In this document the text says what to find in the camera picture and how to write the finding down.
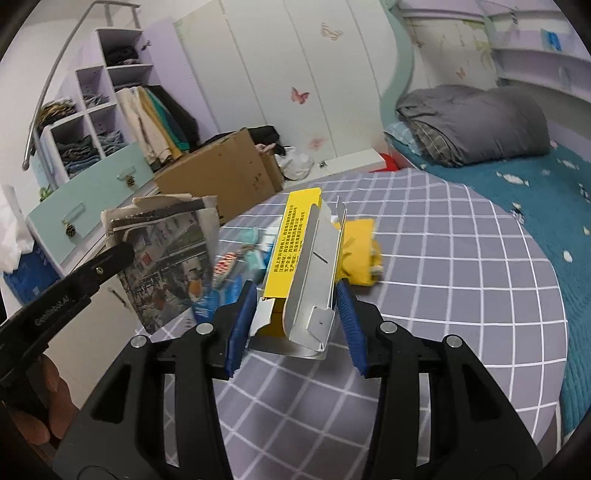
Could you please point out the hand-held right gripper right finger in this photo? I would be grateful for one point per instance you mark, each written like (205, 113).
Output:
(351, 323)

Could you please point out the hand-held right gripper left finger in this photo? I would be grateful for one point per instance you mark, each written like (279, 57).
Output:
(240, 323)

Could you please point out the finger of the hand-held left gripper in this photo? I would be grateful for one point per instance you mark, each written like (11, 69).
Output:
(101, 267)

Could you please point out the newspaper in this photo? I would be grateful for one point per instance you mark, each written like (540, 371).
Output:
(166, 263)

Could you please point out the yellow and silver carton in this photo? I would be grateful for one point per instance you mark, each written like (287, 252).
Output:
(300, 258)

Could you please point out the person's left hand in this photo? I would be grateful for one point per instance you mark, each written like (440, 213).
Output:
(51, 406)

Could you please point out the blue plastic package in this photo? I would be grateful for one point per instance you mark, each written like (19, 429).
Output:
(32, 277)

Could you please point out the pine cone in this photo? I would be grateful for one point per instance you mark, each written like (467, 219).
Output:
(70, 230)
(130, 181)

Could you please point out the red and blue wrapper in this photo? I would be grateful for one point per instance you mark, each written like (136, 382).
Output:
(226, 265)

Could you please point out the green and white box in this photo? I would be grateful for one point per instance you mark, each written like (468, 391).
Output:
(255, 254)

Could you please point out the mint drawer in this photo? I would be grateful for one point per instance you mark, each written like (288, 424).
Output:
(55, 198)
(134, 159)

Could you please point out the round table with checked tablecloth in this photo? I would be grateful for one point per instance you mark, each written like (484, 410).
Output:
(438, 300)

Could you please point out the white paper bag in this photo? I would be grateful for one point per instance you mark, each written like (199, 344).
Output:
(14, 230)

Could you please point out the folded dark jeans stack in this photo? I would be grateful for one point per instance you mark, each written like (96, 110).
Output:
(78, 154)

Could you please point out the folded blue jeans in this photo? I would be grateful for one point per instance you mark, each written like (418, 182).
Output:
(111, 141)

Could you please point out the tall cardboard box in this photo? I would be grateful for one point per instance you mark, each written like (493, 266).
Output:
(221, 170)

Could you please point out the yellow hanging garment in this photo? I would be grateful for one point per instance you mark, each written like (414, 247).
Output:
(159, 124)

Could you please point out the small cardboard box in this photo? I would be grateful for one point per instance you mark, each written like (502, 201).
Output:
(273, 170)

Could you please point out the green hanging garment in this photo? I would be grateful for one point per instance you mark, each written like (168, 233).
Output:
(173, 124)

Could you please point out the brown and yellow clothes pile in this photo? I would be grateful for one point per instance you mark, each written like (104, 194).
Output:
(57, 113)

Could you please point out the white low platform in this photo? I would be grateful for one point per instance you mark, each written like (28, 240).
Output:
(351, 161)

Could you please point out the red plastic item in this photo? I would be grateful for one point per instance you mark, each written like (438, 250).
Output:
(388, 164)

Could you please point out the white plastic bag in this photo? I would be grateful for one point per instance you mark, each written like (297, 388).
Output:
(295, 166)

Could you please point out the folded grey clothes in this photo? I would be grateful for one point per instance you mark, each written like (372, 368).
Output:
(94, 100)

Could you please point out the black hanging jacket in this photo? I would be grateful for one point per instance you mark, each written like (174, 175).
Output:
(184, 120)

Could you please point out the black clothes pile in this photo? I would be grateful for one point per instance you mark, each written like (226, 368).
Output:
(268, 136)

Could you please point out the purple stair shelf unit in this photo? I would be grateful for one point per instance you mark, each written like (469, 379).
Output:
(87, 78)

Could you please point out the blue checked pillow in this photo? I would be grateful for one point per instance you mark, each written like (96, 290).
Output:
(401, 136)

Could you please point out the grey metal handrail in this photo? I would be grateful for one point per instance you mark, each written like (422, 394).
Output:
(60, 60)

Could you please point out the folded black clothes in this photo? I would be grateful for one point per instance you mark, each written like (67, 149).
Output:
(121, 55)

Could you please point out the teal bedsheet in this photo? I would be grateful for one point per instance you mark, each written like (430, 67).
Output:
(531, 207)

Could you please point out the pink butterfly sticker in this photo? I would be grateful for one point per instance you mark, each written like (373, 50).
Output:
(300, 95)

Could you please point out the grey duvet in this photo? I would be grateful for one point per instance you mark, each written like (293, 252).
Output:
(480, 124)

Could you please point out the white wardrobe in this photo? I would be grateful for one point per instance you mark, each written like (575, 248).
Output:
(277, 60)

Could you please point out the beige butterfly sticker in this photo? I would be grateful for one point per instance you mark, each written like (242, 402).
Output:
(331, 30)

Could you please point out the blue item on bed shelf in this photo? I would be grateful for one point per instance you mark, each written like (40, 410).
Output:
(554, 39)

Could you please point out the mint bunk bed frame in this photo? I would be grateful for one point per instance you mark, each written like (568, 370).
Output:
(397, 55)

